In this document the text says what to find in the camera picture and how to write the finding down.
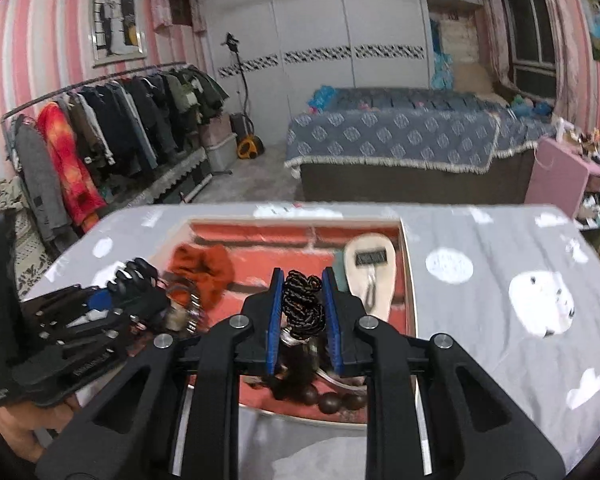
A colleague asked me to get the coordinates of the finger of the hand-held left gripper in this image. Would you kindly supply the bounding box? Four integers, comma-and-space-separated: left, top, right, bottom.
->
22, 284, 117, 327
40, 289, 172, 357

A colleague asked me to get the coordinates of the large window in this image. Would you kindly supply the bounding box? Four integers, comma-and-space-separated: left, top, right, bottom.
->
502, 0, 558, 101

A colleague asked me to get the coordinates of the orange red hanging jacket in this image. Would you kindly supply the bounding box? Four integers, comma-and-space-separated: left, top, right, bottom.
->
37, 101, 108, 228

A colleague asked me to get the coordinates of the garment steamer with orange base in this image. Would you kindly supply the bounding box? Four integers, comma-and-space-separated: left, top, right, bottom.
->
221, 32, 266, 161

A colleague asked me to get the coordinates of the brown wooden bead bracelet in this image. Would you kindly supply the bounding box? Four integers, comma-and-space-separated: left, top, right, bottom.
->
300, 387, 368, 416

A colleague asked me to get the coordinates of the beige jewelry tray red lining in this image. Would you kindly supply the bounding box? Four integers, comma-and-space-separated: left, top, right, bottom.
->
162, 215, 422, 428

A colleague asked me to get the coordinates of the framed wall poster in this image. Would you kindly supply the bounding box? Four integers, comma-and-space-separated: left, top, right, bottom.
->
89, 0, 148, 68

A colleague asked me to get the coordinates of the cream patterned couch cover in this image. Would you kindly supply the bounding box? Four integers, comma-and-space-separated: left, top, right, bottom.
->
0, 180, 56, 301

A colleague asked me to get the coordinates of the teal hanging cloth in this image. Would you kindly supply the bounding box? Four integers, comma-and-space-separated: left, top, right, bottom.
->
430, 17, 456, 88

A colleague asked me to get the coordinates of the pink window curtain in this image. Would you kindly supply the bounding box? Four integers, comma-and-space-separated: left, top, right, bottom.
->
532, 0, 588, 118
475, 0, 511, 88

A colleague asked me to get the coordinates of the white storage box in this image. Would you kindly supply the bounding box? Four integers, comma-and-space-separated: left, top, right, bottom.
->
205, 132, 238, 173

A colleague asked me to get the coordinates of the pink cabinet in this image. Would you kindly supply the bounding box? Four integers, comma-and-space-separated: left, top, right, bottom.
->
524, 136, 600, 221

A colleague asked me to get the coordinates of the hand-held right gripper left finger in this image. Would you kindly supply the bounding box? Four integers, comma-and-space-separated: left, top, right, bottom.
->
35, 267, 286, 480

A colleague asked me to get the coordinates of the cream scrunchie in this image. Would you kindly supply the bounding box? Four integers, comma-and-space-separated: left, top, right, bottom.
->
162, 282, 203, 333

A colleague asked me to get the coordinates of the small window with pink curtain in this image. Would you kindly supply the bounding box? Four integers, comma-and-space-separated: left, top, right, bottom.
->
147, 0, 206, 33

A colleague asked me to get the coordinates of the person's left hand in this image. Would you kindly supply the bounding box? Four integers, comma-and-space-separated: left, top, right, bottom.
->
0, 394, 77, 463

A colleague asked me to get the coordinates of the cream fluffy hair clip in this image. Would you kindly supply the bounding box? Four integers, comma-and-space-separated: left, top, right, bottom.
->
342, 236, 398, 321

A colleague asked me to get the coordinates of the orange scrunchie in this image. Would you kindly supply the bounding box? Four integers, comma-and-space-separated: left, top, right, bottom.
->
171, 244, 236, 306

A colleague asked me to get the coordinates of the black scrunchie with gold beads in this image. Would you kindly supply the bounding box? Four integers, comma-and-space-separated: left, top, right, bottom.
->
282, 269, 327, 346

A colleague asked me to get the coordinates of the row of dark hanging clothes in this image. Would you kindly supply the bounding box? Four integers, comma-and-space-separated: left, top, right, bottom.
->
67, 66, 230, 171

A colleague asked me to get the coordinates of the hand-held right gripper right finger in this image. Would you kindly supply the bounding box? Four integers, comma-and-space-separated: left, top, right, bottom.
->
321, 266, 566, 480

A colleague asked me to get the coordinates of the metal clothes rack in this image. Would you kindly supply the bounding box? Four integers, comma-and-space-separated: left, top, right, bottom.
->
0, 61, 216, 241

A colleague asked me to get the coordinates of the pink storage box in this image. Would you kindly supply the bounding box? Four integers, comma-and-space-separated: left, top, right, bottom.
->
199, 115, 233, 148

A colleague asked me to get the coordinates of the grey lace-trimmed cover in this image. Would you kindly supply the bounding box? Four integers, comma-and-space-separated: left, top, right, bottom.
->
122, 155, 215, 207

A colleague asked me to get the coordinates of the teal crumpled cloth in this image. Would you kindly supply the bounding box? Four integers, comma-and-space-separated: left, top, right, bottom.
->
310, 85, 338, 111

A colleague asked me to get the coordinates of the grey polar bear bed sheet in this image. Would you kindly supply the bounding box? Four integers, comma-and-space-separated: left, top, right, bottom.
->
17, 202, 600, 480

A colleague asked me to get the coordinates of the grey hanging coat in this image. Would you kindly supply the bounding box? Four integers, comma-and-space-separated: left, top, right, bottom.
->
12, 117, 78, 256

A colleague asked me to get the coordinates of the white wardrobe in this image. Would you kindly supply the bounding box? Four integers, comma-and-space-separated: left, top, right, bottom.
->
202, 0, 481, 111

